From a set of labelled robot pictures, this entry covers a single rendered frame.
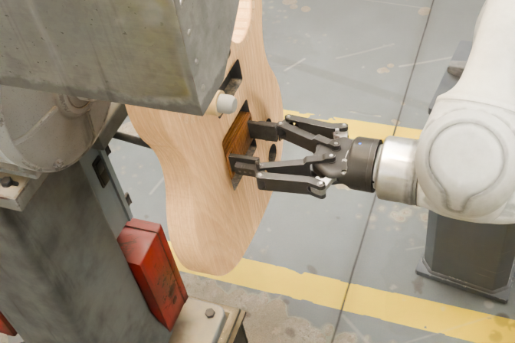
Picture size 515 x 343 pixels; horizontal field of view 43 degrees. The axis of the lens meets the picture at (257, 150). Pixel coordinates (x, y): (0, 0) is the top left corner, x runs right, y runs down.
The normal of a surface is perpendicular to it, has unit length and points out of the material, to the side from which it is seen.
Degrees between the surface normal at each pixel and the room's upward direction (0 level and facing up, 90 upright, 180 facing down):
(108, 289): 90
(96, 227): 90
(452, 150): 45
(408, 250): 0
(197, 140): 87
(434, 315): 0
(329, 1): 0
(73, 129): 97
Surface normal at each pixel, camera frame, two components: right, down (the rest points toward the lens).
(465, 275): -0.45, 0.68
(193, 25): 0.93, 0.16
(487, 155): -0.41, 0.01
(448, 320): -0.13, -0.69
